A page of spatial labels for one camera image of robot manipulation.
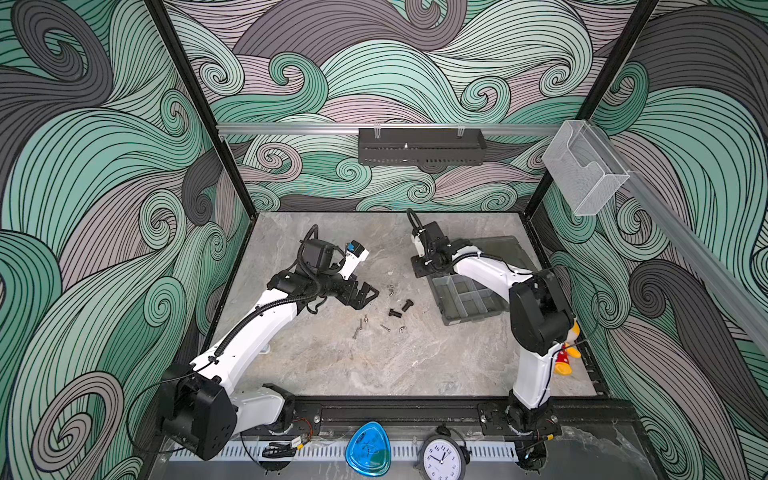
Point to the small analog alarm clock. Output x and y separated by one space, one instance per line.
444 455

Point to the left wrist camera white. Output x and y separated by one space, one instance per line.
354 254

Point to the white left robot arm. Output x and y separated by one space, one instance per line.
199 407

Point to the clear acrylic wall holder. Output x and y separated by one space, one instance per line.
585 166

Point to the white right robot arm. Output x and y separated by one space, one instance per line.
540 315

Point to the aluminium wall rail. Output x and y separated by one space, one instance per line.
304 128

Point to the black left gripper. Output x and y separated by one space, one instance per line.
357 302

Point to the silver long screw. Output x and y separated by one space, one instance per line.
360 328

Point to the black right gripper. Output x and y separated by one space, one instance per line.
418 271

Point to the yellow red plush toy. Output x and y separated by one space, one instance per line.
568 352

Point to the black wall shelf tray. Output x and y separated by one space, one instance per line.
430 149

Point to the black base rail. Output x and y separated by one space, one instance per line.
324 416

